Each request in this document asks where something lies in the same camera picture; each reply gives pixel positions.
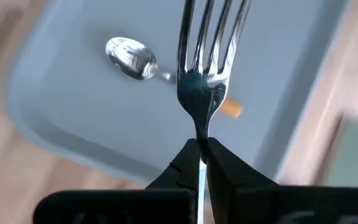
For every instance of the grey plastic tray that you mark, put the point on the grey plastic tray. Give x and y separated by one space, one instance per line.
89 102

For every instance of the silver metal spoon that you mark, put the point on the silver metal spoon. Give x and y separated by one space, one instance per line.
130 57

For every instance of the silver metal fork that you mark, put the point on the silver metal fork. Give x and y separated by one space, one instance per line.
202 90

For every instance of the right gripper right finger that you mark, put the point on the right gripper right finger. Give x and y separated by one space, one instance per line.
259 199

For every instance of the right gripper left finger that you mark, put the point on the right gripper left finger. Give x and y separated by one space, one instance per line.
166 199

